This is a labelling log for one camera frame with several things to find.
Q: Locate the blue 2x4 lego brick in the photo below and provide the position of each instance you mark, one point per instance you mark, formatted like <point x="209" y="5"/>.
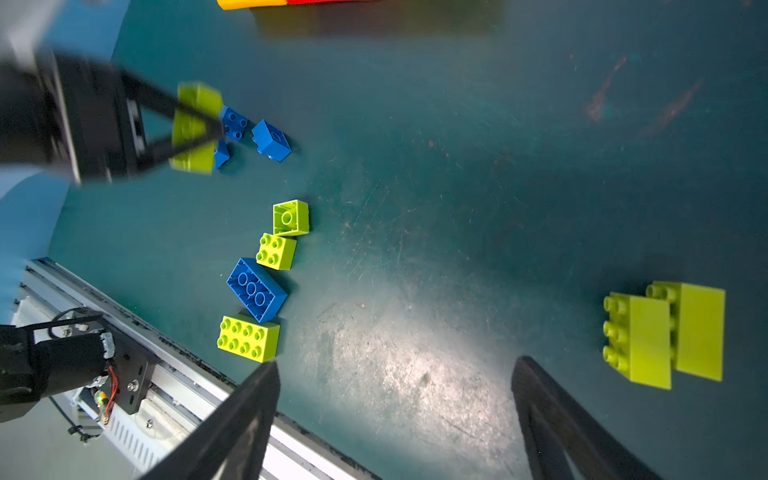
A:
<point x="258" y="292"/>

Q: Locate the red middle bin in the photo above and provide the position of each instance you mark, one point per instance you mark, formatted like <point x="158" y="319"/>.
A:
<point x="306" y="2"/>

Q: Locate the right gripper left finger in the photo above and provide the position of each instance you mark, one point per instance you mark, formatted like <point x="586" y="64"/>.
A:
<point x="233" y="439"/>

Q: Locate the left yellow bin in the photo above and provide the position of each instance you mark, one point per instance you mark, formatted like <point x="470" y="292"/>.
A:
<point x="229" y="5"/>

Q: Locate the blue lego brick flat left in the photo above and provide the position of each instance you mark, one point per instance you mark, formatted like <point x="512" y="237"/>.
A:
<point x="221" y="154"/>

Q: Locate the green 2x4 lego bottom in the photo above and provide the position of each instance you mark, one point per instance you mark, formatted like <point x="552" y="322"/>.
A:
<point x="257" y="342"/>

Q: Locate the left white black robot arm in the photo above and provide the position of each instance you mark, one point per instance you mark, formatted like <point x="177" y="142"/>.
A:
<point x="32" y="370"/>

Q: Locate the aluminium front rail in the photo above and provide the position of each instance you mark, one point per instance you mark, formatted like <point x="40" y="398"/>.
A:
<point x="170" y="392"/>

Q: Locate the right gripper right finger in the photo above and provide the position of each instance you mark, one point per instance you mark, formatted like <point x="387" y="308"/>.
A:
<point x="562" y="440"/>

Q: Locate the small green lego upper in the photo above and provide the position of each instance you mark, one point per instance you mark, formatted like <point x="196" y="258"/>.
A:
<point x="291" y="218"/>

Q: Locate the small green lego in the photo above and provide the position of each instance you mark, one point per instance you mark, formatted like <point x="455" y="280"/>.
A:
<point x="291" y="218"/>
<point x="276" y="252"/>

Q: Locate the blue lego brick upper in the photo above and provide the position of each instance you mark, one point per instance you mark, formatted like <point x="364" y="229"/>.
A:
<point x="234" y="124"/>

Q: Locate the green 2x4 lego slanted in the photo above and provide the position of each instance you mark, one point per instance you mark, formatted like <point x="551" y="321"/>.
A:
<point x="188" y="127"/>

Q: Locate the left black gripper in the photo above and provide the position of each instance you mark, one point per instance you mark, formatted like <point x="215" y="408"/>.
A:
<point x="81" y="118"/>

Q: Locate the small green lego lower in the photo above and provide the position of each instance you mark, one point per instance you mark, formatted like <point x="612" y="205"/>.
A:
<point x="276" y="252"/>

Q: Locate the green stacked lego right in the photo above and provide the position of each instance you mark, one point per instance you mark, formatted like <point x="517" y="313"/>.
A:
<point x="674" y="326"/>

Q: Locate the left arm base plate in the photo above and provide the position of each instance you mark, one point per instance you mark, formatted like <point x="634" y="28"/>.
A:
<point x="129" y="372"/>

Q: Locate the blue lego brick right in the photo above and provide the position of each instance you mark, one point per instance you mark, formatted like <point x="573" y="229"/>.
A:
<point x="270" y="141"/>

